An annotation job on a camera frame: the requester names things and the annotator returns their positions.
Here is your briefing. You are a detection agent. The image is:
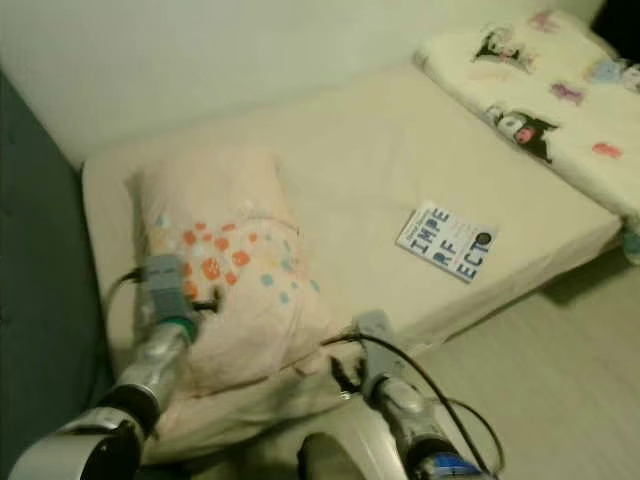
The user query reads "white book with blue letters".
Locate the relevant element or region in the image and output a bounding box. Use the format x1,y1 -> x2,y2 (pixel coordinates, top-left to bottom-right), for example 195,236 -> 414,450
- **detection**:
395,200 -> 498,284

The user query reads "pink pillow with orange spots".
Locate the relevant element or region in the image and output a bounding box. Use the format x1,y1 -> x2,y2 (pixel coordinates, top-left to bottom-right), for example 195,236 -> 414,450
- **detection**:
125,150 -> 336,401

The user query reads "white cartoon print blanket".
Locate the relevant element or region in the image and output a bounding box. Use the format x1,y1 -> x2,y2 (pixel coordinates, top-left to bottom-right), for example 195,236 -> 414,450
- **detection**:
415,8 -> 640,223

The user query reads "beige mattress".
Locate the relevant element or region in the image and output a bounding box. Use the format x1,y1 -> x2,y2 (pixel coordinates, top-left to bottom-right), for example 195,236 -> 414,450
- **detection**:
82,62 -> 623,466

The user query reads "grey upholstered headboard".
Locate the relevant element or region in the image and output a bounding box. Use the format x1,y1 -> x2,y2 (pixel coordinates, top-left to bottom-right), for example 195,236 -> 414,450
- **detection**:
0,75 -> 141,480

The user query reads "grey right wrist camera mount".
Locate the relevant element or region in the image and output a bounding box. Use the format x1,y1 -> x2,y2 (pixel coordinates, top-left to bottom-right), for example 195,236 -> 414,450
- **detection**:
353,310 -> 396,381

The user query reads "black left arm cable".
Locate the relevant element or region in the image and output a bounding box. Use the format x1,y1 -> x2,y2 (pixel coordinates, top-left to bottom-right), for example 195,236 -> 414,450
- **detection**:
100,265 -> 151,401

